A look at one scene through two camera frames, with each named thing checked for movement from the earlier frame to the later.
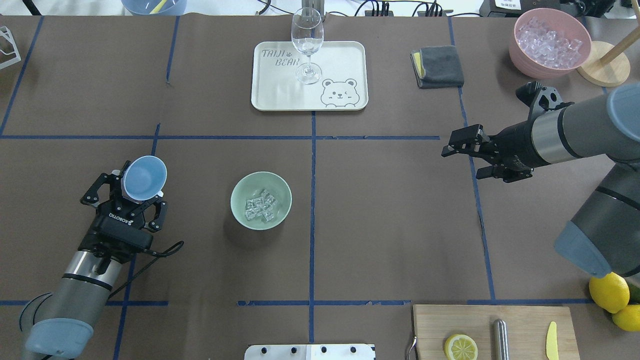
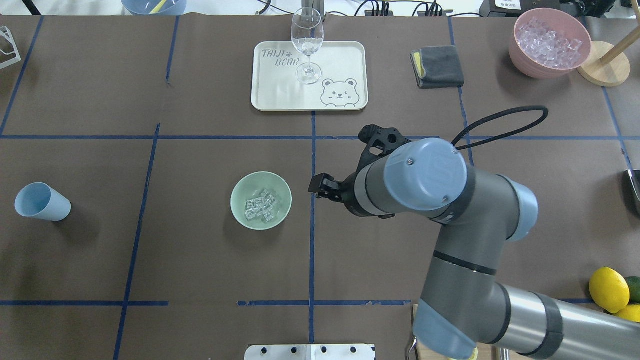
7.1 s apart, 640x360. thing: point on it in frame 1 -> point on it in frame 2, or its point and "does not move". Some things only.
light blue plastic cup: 143,177 -> 39,200
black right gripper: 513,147 -> 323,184
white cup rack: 4,31 does not move
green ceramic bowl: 260,200 does not move
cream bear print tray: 343,86 does not move
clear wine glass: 307,32 does not move
